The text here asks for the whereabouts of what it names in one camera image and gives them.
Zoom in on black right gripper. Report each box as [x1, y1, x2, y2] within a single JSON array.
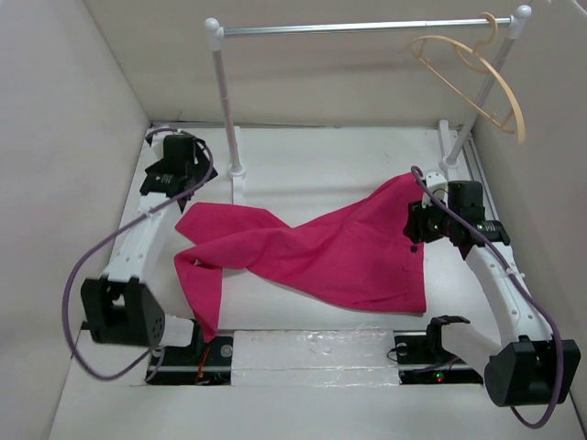
[[402, 193, 459, 243]]

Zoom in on pink trousers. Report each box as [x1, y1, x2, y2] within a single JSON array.
[[173, 174, 426, 342]]

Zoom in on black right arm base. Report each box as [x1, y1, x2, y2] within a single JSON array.
[[387, 315, 483, 385]]

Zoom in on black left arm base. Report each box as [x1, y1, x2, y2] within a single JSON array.
[[145, 334, 234, 386]]

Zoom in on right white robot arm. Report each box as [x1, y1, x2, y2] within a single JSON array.
[[404, 172, 581, 408]]

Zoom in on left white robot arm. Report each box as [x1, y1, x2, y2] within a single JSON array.
[[81, 132, 217, 364]]

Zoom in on beige wooden hanger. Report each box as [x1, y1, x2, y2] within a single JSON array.
[[406, 12, 526, 145]]

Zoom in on white clothes rack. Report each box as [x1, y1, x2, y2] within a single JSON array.
[[204, 3, 533, 204]]

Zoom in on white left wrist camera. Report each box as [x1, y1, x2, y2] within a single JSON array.
[[144, 128, 167, 146]]

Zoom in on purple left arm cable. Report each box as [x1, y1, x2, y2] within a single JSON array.
[[61, 130, 216, 381]]

